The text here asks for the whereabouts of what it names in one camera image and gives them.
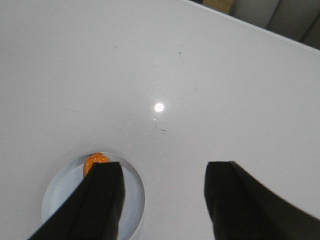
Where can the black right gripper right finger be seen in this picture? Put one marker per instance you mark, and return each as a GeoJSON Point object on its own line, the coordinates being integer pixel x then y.
{"type": "Point", "coordinates": [241, 208]}

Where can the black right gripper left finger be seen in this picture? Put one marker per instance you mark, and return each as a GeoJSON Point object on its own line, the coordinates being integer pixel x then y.
{"type": "Point", "coordinates": [92, 211]}

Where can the light blue plate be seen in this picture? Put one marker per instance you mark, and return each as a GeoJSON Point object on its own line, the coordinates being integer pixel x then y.
{"type": "Point", "coordinates": [69, 177]}

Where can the orange corn cob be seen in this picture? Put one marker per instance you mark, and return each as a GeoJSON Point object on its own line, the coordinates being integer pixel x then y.
{"type": "Point", "coordinates": [94, 158]}

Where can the grey upholstered chair right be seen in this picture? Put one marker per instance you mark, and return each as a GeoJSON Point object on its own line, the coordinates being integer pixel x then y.
{"type": "Point", "coordinates": [298, 20]}

